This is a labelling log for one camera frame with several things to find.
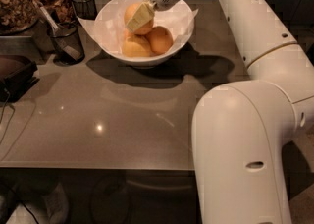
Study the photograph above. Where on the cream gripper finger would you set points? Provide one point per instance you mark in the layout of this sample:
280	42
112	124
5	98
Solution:
139	18

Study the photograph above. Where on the orange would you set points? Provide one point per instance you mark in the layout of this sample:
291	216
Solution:
136	46
160	40
144	28

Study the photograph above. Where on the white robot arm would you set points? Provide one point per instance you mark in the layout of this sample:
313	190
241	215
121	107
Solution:
239	129

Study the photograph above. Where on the white ceramic bowl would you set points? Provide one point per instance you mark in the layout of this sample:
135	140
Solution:
146	62

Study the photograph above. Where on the white paper bowl liner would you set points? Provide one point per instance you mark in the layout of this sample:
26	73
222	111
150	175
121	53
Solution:
107	30

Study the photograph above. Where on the black mesh cup far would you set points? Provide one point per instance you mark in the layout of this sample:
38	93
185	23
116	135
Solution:
85	9

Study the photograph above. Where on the black mesh cup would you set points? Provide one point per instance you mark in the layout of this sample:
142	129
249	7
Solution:
85	9
67	44

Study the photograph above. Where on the black mesh cup near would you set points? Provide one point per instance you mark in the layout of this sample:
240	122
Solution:
67	44

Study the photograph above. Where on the metal serving tongs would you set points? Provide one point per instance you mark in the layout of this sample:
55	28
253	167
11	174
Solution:
44	13

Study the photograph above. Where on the glass jar of nuts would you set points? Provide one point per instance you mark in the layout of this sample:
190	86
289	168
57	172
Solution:
16	16

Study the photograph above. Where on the dark brown box device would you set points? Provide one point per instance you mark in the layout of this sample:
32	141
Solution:
16	77

